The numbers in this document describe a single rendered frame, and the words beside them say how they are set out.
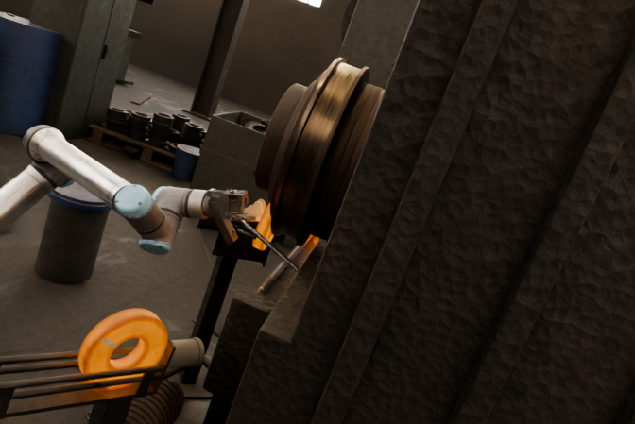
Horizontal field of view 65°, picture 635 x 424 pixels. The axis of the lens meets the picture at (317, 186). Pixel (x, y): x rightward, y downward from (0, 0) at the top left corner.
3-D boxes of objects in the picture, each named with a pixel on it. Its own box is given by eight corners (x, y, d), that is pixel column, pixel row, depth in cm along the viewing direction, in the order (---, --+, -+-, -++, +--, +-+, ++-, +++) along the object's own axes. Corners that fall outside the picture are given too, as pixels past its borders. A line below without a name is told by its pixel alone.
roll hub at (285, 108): (290, 185, 143) (322, 91, 137) (262, 204, 116) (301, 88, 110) (272, 178, 144) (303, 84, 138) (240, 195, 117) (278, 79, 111)
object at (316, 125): (317, 220, 153) (372, 72, 143) (279, 270, 108) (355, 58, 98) (298, 212, 154) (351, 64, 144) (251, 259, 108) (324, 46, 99)
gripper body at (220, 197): (242, 195, 148) (203, 191, 150) (240, 223, 149) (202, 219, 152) (249, 191, 155) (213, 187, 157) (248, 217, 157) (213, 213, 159)
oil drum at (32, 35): (60, 135, 450) (83, 38, 431) (9, 139, 392) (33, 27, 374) (4, 111, 457) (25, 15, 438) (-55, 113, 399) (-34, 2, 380)
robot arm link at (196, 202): (187, 221, 152) (200, 213, 161) (202, 223, 151) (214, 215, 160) (187, 192, 150) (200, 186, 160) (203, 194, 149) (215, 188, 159)
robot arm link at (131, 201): (30, 108, 168) (156, 188, 135) (52, 133, 177) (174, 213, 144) (0, 129, 163) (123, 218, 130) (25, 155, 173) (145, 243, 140)
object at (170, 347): (156, 394, 98) (176, 347, 97) (153, 394, 98) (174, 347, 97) (140, 370, 103) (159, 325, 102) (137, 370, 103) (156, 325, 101)
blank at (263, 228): (287, 200, 159) (278, 196, 159) (276, 206, 143) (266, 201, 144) (270, 245, 160) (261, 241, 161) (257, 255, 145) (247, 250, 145)
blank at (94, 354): (123, 400, 96) (115, 389, 98) (182, 337, 100) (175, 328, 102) (64, 373, 84) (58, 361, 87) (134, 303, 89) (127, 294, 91)
